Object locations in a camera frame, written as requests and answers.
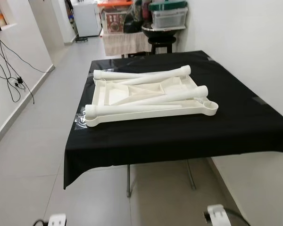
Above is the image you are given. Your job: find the white plastic children table top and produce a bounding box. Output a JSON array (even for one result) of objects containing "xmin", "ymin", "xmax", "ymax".
[{"xmin": 84, "ymin": 75, "xmax": 219, "ymax": 129}]

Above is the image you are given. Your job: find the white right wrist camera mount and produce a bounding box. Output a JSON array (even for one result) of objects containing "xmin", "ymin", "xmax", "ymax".
[{"xmin": 207, "ymin": 204, "xmax": 225, "ymax": 226}]

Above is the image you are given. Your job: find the black bag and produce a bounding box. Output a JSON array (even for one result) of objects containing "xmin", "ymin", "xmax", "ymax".
[{"xmin": 124, "ymin": 9, "xmax": 154, "ymax": 33}]

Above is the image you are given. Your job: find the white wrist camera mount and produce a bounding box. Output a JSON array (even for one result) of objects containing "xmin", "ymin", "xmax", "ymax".
[
  {"xmin": 47, "ymin": 214, "xmax": 67, "ymax": 226},
  {"xmin": 207, "ymin": 204, "xmax": 225, "ymax": 226}
]

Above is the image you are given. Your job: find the white fridge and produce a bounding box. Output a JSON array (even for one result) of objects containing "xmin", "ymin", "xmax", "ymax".
[{"xmin": 71, "ymin": 0, "xmax": 102, "ymax": 37}]

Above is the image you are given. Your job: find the beige cloth covered side table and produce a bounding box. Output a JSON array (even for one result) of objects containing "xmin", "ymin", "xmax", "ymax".
[{"xmin": 102, "ymin": 32, "xmax": 151, "ymax": 57}]

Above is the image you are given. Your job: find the black tablecloth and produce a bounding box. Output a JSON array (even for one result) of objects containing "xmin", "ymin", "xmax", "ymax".
[{"xmin": 63, "ymin": 50, "xmax": 283, "ymax": 190}]

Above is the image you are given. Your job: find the orange lid storage box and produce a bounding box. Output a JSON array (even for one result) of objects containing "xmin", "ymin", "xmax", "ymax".
[{"xmin": 98, "ymin": 0, "xmax": 133, "ymax": 34}]

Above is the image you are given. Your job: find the clear container green lid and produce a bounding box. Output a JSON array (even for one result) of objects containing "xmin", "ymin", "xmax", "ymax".
[{"xmin": 149, "ymin": 1, "xmax": 188, "ymax": 30}]

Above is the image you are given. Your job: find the black wall cable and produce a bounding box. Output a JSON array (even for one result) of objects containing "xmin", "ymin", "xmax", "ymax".
[
  {"xmin": 0, "ymin": 38, "xmax": 35, "ymax": 105},
  {"xmin": 0, "ymin": 32, "xmax": 48, "ymax": 74}
]

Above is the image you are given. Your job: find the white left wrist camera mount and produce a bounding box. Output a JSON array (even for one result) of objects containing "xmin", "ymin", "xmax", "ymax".
[{"xmin": 47, "ymin": 214, "xmax": 67, "ymax": 226}]

